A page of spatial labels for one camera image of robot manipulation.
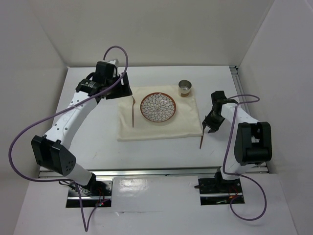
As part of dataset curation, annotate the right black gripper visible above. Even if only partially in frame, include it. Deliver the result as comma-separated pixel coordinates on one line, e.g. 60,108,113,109
202,109,226,133

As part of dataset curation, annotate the cream cloth placemat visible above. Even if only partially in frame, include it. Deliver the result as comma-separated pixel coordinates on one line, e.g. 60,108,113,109
116,85,202,141

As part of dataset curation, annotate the floral patterned ceramic plate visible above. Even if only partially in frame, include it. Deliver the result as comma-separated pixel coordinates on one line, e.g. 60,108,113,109
140,92,177,123

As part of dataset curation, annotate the silver metal cup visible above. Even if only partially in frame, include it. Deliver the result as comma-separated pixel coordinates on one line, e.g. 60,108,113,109
178,80,192,97

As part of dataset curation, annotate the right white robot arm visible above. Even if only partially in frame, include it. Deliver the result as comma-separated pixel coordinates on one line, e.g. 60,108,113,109
202,91,272,193

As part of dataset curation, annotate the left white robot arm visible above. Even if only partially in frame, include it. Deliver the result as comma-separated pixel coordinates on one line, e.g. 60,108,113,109
31,59,133,195

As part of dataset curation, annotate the aluminium front rail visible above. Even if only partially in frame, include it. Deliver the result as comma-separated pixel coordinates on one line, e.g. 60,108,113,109
39,166,268,179

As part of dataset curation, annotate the aluminium rail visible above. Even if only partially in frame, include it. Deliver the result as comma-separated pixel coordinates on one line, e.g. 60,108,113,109
230,66,271,167
39,166,268,179

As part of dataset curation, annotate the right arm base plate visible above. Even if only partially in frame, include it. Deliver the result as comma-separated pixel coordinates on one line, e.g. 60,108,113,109
194,178,245,206

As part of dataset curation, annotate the aluminium right side rail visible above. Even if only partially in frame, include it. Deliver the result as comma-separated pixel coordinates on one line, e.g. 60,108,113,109
230,66,271,167

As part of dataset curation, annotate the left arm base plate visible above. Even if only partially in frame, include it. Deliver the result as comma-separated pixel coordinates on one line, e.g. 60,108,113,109
58,179,113,208

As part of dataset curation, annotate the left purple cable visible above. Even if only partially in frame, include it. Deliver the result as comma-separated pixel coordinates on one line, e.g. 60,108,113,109
8,46,129,232

